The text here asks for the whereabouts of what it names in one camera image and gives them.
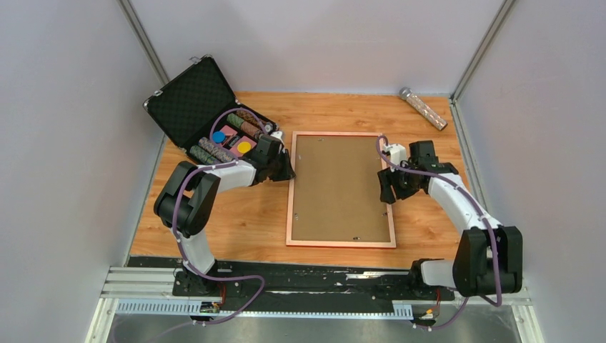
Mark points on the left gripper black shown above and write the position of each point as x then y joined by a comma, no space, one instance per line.
288,171

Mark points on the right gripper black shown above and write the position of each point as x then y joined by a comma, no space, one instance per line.
385,180

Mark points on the pink wooden picture frame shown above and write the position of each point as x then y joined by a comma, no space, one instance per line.
289,227

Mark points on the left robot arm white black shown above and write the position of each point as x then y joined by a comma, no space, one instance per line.
185,203

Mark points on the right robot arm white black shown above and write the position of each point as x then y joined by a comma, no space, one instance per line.
488,261

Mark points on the yellow round chip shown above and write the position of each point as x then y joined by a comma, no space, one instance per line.
243,147

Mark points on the brown poker chip roll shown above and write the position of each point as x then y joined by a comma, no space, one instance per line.
257,121

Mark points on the dark green chip roll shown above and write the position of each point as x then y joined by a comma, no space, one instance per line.
248,128

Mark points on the blue round chip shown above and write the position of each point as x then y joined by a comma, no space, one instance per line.
218,137

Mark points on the green poker chip roll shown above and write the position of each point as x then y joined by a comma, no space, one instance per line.
203,156

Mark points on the glitter-filled clear tube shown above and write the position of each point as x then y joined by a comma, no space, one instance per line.
422,108

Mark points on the black foam-lined case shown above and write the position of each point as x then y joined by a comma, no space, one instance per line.
187,108

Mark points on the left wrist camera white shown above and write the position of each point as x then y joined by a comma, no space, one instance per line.
278,135

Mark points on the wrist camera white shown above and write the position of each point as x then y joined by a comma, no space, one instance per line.
278,135
397,154

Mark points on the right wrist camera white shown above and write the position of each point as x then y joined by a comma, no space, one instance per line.
397,154

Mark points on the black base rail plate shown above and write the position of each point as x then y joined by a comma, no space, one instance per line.
271,287

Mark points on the aluminium frame rail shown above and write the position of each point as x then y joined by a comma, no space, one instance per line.
159,300

